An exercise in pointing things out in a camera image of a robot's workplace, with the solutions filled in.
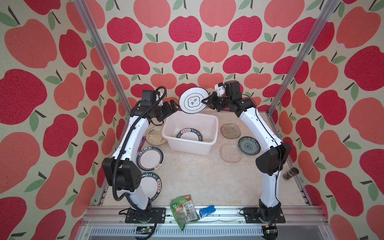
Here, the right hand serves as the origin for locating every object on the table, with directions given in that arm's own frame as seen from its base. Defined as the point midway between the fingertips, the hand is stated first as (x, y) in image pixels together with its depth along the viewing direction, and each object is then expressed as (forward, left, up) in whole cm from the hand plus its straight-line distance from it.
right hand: (202, 103), depth 80 cm
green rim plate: (+2, +8, -31) cm, 32 cm away
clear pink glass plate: (-9, -21, -35) cm, 41 cm away
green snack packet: (-47, +6, -33) cm, 57 cm away
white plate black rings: (+2, +7, -1) cm, 7 cm away
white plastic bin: (+5, -3, -23) cm, 24 cm away
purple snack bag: (-8, +40, -31) cm, 51 cm away
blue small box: (-46, -6, -33) cm, 56 cm away
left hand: (-5, +13, -3) cm, 15 cm away
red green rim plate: (-20, +31, -32) cm, 49 cm away
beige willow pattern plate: (-1, +34, -33) cm, 48 cm away
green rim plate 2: (-35, +26, -34) cm, 55 cm away
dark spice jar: (-24, -51, -28) cm, 63 cm away
